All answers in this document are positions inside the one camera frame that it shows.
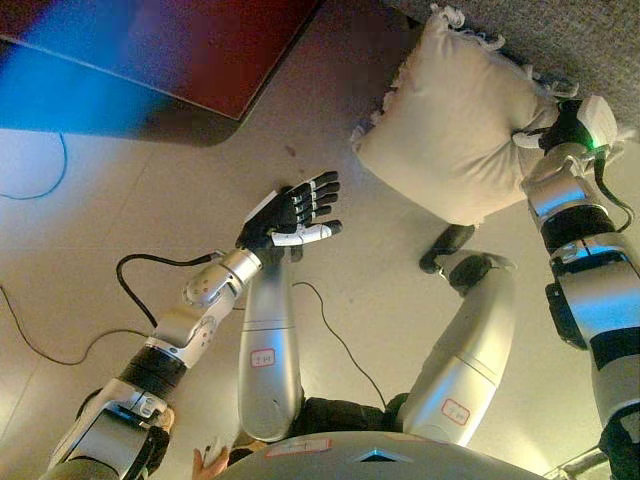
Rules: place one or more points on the reddish brown wooden cabinet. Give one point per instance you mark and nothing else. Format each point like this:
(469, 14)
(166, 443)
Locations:
(200, 45)

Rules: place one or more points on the grey fabric tub armchair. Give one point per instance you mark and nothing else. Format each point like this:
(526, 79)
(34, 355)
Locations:
(565, 35)

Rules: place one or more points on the bare person hand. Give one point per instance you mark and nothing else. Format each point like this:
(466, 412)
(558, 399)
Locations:
(212, 462)

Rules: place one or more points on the silver robot leg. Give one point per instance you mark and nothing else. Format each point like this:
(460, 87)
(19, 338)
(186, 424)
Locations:
(270, 360)
(470, 350)

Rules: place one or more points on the grey robot torso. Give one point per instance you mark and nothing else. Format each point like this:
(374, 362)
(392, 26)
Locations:
(350, 460)

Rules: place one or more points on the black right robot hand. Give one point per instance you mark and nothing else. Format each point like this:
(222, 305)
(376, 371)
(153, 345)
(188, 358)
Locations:
(595, 120)

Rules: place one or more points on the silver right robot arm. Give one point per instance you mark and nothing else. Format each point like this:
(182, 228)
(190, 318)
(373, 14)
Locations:
(590, 295)

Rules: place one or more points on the cream fringed throw pillow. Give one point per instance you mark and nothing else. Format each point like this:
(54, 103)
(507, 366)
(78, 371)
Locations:
(460, 125)

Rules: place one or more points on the silver right robot leg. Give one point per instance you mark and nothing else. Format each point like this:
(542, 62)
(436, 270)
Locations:
(470, 350)

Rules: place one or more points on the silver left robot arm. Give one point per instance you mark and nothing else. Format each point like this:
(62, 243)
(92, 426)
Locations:
(180, 330)

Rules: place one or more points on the silver left robot leg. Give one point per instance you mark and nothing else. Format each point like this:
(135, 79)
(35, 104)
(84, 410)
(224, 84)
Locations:
(270, 360)

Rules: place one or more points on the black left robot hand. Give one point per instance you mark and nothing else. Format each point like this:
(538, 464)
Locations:
(285, 215)

